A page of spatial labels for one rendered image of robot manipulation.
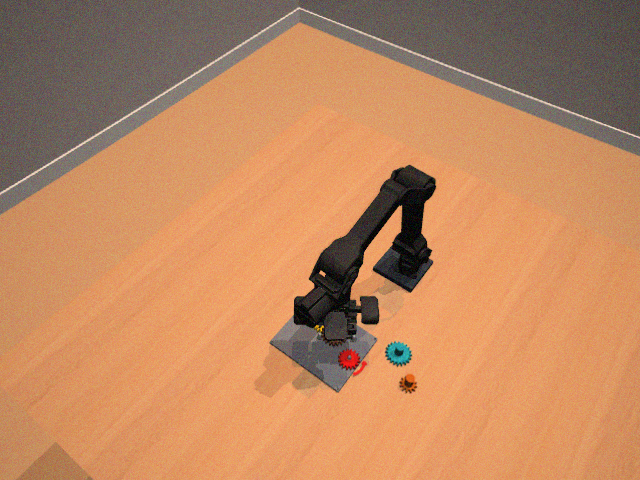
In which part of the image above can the brown gear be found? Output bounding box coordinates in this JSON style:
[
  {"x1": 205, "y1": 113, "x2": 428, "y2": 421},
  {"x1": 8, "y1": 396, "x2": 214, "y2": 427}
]
[{"x1": 321, "y1": 327, "x2": 347, "y2": 347}]

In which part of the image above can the red curved arrow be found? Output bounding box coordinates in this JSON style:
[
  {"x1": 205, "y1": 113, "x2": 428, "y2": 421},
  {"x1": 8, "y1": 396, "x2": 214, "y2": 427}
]
[{"x1": 353, "y1": 361, "x2": 367, "y2": 375}]

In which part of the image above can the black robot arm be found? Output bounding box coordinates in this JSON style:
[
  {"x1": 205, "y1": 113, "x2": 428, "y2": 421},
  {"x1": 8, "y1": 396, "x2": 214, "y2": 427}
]
[{"x1": 294, "y1": 165, "x2": 436, "y2": 341}]

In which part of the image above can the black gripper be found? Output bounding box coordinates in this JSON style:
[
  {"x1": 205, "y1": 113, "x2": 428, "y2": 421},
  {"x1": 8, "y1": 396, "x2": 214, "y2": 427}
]
[{"x1": 294, "y1": 296, "x2": 379, "y2": 325}]

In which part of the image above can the orange gear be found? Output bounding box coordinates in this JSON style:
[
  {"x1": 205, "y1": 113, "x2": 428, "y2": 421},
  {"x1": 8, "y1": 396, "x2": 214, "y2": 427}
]
[{"x1": 399, "y1": 374, "x2": 418, "y2": 394}]

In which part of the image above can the red gear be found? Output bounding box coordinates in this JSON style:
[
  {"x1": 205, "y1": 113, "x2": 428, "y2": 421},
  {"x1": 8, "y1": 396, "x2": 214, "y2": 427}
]
[{"x1": 338, "y1": 348, "x2": 360, "y2": 370}]

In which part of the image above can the teal gear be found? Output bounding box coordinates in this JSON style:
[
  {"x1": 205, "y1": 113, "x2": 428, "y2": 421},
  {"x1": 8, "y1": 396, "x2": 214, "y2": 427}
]
[{"x1": 385, "y1": 341, "x2": 412, "y2": 367}]

